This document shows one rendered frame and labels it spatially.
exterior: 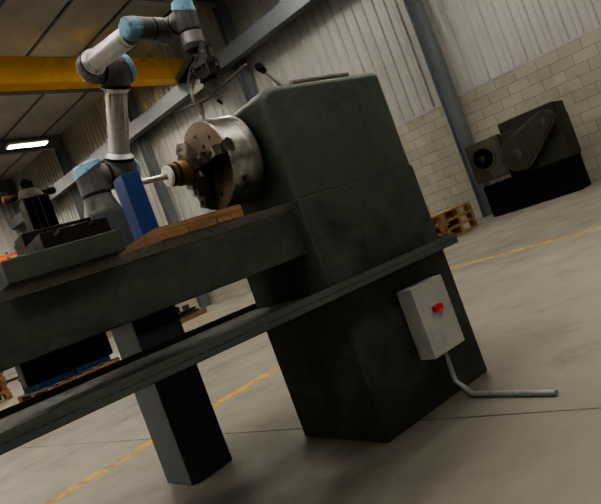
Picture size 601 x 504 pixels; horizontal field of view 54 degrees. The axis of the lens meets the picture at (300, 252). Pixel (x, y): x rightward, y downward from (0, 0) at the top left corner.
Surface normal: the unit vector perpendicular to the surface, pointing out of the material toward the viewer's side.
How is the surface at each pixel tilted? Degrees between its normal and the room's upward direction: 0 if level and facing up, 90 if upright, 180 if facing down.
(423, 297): 90
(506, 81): 90
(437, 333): 90
